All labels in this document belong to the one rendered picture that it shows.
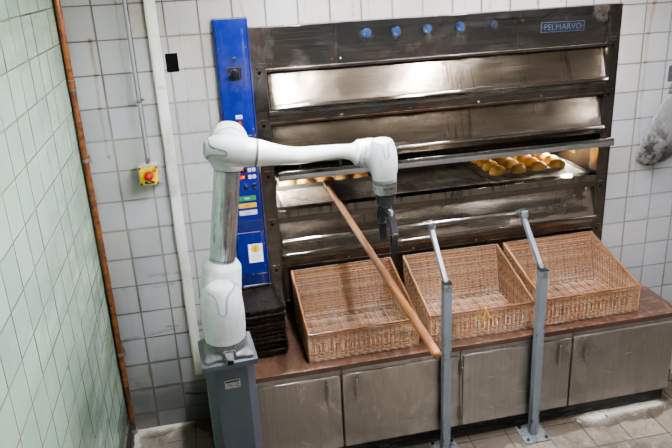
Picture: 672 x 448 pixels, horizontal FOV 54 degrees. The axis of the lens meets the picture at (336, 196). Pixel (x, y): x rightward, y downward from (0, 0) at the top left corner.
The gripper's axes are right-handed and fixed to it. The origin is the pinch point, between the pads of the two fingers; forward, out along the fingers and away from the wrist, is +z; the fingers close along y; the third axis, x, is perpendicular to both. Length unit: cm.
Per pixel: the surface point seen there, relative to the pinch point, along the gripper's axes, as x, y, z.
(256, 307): -49, -62, 48
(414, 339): 23, -45, 72
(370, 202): 19, -92, 15
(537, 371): 83, -32, 96
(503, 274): 87, -76, 63
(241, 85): -41, -90, -54
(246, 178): -44, -91, -8
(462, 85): 70, -88, -41
